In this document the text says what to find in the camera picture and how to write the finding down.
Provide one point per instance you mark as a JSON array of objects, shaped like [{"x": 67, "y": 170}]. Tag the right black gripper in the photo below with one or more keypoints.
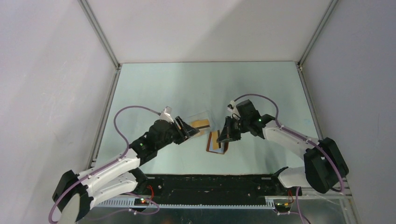
[{"x": 228, "y": 135}]

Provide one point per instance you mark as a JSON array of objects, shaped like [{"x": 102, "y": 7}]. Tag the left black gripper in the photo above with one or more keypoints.
[{"x": 186, "y": 132}]

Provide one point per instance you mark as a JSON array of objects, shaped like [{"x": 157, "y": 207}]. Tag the gold card with black stripe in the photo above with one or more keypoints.
[{"x": 214, "y": 147}]

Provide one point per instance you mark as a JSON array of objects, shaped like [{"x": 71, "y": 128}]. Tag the brown leather card holder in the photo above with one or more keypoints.
[{"x": 226, "y": 145}]

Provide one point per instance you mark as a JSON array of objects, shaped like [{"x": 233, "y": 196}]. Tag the clear plastic card box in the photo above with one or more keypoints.
[{"x": 202, "y": 115}]

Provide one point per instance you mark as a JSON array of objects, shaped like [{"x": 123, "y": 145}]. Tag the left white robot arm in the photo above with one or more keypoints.
[{"x": 122, "y": 175}]

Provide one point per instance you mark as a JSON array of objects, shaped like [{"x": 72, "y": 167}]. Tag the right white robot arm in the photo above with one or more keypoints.
[{"x": 324, "y": 165}]

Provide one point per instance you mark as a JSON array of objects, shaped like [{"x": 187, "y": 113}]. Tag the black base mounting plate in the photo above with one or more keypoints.
[{"x": 213, "y": 189}]

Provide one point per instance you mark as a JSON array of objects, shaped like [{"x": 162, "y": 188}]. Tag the left small circuit board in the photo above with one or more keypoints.
[{"x": 141, "y": 202}]

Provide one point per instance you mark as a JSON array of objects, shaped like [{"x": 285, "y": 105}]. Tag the small circuit board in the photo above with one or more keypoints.
[
  {"x": 284, "y": 205},
  {"x": 141, "y": 202}
]

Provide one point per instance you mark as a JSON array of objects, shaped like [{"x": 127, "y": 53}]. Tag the right small circuit board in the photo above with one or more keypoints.
[{"x": 284, "y": 205}]

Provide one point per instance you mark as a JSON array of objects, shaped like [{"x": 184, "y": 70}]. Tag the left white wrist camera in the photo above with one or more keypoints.
[{"x": 166, "y": 114}]

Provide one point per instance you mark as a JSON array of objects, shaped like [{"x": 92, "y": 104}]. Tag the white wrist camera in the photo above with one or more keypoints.
[
  {"x": 166, "y": 114},
  {"x": 231, "y": 107}
]

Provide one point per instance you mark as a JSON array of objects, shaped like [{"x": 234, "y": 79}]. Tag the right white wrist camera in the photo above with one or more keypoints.
[{"x": 231, "y": 107}]

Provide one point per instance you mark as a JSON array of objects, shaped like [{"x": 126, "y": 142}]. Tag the grey slotted cable duct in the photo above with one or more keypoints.
[{"x": 128, "y": 202}]

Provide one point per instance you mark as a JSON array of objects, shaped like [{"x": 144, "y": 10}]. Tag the left aluminium frame post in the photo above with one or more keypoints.
[{"x": 88, "y": 11}]

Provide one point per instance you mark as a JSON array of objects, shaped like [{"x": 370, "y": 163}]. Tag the aluminium frame post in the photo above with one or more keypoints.
[
  {"x": 88, "y": 11},
  {"x": 318, "y": 30}
]

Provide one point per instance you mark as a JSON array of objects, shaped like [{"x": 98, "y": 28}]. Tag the right aluminium frame post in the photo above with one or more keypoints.
[{"x": 318, "y": 30}]

